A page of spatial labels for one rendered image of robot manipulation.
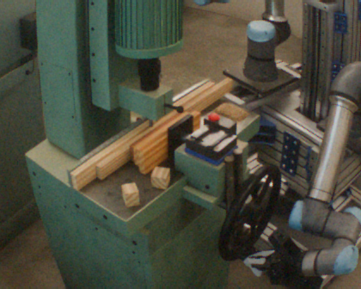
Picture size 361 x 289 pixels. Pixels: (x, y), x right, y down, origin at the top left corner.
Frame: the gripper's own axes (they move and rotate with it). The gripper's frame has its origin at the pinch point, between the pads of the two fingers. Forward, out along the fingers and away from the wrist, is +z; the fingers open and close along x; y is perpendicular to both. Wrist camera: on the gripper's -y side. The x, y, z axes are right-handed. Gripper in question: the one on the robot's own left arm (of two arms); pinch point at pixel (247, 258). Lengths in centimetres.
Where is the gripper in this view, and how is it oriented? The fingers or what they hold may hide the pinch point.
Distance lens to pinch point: 131.4
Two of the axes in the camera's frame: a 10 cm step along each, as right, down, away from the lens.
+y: 3.8, 8.9, 2.4
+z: -6.9, 1.0, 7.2
